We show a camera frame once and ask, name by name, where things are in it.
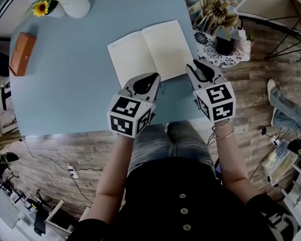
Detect blue notebook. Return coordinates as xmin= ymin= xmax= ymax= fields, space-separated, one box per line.
xmin=107 ymin=20 xmax=195 ymax=89

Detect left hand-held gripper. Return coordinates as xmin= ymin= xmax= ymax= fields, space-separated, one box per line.
xmin=106 ymin=72 xmax=162 ymax=139

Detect pink flower bunch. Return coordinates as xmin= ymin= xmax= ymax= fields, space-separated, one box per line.
xmin=234 ymin=31 xmax=254 ymax=55

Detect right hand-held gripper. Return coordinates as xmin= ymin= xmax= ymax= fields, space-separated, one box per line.
xmin=185 ymin=59 xmax=236 ymax=123

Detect yellow sunflower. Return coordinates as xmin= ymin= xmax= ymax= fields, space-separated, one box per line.
xmin=32 ymin=1 xmax=50 ymax=17

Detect person's left forearm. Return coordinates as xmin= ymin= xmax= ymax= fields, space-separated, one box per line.
xmin=85 ymin=134 xmax=136 ymax=222

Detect person's right forearm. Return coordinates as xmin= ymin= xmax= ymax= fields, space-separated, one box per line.
xmin=212 ymin=118 xmax=258 ymax=205

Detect white ceramic vase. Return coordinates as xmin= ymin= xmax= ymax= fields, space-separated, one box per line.
xmin=57 ymin=0 xmax=91 ymax=19

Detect black white floral cushion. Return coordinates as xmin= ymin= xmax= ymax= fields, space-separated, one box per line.
xmin=193 ymin=30 xmax=251 ymax=69

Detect person's grey jeans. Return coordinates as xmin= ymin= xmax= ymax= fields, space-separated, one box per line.
xmin=127 ymin=120 xmax=216 ymax=178

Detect gold bangle bracelet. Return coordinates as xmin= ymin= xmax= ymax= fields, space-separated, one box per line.
xmin=213 ymin=127 xmax=235 ymax=140

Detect black buttoned shirt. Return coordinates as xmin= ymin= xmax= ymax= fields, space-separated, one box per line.
xmin=71 ymin=157 xmax=300 ymax=241

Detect black bag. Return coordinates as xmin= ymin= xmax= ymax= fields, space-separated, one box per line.
xmin=215 ymin=38 xmax=235 ymax=55

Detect orange leather box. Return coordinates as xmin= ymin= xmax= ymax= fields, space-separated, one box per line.
xmin=9 ymin=31 xmax=38 ymax=77

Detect clear plastic bin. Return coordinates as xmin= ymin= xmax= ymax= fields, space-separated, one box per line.
xmin=262 ymin=141 xmax=300 ymax=187

